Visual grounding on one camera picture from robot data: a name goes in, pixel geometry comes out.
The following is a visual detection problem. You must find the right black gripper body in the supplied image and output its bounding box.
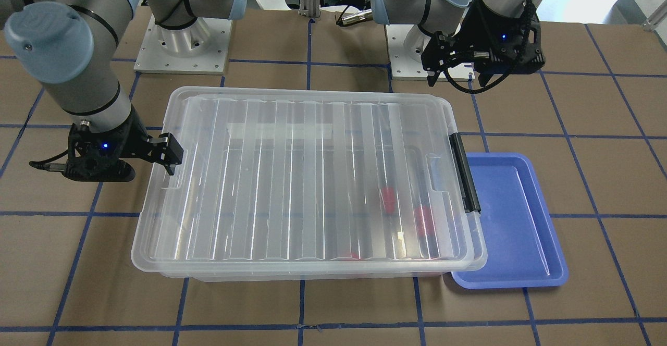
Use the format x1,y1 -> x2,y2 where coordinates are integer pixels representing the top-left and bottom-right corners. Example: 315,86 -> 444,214
62,108 -> 151,182

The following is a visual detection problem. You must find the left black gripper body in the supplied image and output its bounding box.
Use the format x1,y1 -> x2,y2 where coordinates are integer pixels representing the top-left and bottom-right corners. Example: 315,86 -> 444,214
458,0 -> 546,75

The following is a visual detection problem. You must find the clear plastic box lid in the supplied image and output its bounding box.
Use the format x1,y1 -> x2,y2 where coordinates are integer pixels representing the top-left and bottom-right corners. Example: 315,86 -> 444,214
131,86 -> 488,274

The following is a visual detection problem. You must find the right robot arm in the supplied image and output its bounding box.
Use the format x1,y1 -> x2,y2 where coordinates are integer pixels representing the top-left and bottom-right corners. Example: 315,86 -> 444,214
2,0 -> 248,182

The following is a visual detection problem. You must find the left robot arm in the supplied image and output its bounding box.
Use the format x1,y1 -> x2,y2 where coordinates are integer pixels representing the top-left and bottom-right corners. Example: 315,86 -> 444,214
370,0 -> 546,94

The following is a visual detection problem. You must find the clear plastic storage box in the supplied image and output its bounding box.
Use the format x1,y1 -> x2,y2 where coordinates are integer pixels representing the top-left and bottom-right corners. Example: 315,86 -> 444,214
159,88 -> 488,282

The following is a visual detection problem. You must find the red block small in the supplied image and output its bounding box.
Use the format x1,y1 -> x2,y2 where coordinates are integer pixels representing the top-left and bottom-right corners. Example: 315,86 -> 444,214
380,186 -> 397,215

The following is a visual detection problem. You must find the red block large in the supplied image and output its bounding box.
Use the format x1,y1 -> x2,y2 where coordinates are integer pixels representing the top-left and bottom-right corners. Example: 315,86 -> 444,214
414,204 -> 436,239

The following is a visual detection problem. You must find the blue plastic tray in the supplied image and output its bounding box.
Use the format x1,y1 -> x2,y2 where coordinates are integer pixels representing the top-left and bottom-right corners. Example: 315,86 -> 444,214
452,152 -> 569,290

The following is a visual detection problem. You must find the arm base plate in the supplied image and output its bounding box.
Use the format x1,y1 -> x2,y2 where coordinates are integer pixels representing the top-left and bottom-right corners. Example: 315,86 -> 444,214
134,17 -> 233,76
385,23 -> 475,81

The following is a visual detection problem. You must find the black box latch handle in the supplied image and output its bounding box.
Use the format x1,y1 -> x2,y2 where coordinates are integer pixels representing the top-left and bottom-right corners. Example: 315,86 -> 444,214
449,132 -> 481,213

